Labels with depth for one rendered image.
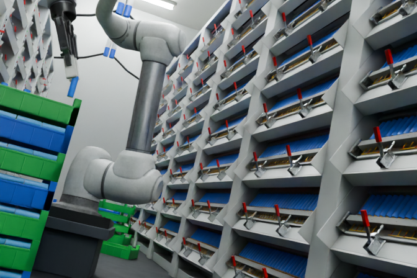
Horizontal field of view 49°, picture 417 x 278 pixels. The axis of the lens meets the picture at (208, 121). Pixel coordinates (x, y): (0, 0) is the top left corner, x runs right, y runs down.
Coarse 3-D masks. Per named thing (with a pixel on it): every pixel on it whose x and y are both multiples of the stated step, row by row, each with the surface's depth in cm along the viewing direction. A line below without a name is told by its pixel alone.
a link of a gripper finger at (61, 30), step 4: (60, 20) 132; (56, 24) 132; (64, 24) 133; (56, 28) 132; (60, 28) 132; (64, 28) 132; (56, 32) 132; (60, 32) 132; (64, 32) 132; (60, 36) 132; (64, 36) 132; (60, 40) 132; (64, 40) 132; (60, 44) 132; (64, 44) 132; (68, 44) 133; (60, 48) 132; (68, 48) 132
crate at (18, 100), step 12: (0, 84) 122; (0, 96) 122; (12, 96) 123; (24, 96) 124; (36, 96) 126; (0, 108) 127; (12, 108) 123; (24, 108) 124; (36, 108) 126; (48, 108) 127; (60, 108) 128; (72, 108) 130; (48, 120) 129; (60, 120) 128; (72, 120) 129
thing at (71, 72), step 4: (64, 56) 134; (72, 56) 134; (64, 60) 134; (72, 60) 134; (72, 64) 134; (68, 68) 133; (72, 68) 133; (68, 72) 133; (72, 72) 133; (68, 76) 133; (72, 76) 133; (76, 76) 133
